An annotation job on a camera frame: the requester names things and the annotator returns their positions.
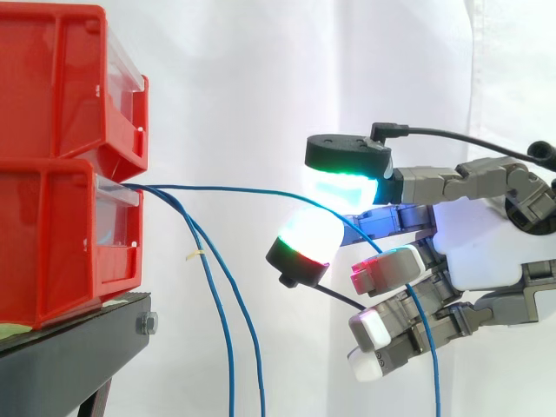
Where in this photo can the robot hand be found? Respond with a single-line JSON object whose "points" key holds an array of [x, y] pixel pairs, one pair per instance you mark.
{"points": [[473, 256]]}

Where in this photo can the black stand with green tape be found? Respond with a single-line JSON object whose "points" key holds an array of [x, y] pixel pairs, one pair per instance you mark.
{"points": [[65, 360]]}

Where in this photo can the red bin with clear plate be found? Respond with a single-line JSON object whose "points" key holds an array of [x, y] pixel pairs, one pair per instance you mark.
{"points": [[52, 78], [43, 243]]}

